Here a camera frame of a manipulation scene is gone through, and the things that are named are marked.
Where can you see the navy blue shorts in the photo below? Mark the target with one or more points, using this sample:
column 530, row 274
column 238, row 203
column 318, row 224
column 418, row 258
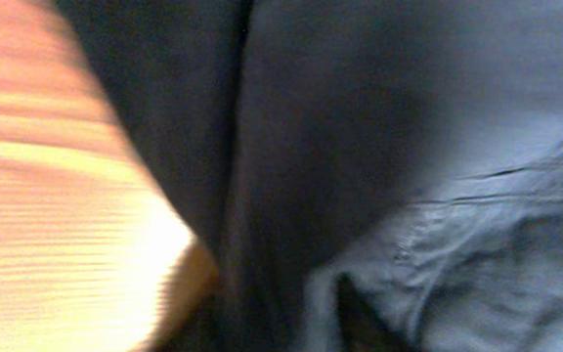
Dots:
column 367, row 175

